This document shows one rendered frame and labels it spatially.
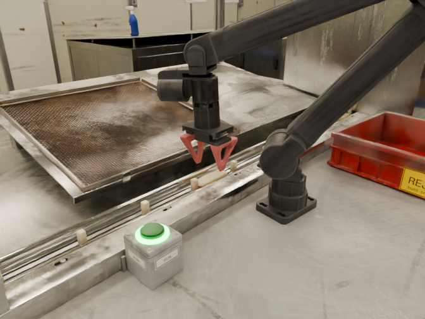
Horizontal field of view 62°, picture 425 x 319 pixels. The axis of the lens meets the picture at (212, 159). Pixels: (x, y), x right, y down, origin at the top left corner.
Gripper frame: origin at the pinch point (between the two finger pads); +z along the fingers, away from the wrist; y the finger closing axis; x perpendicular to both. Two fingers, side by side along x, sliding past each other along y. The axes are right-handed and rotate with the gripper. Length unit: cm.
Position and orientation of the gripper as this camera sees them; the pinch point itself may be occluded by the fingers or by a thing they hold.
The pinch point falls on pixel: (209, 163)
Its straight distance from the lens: 80.9
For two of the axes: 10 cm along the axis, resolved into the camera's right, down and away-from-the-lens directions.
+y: 7.2, 2.3, -6.5
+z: 0.5, 9.2, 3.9
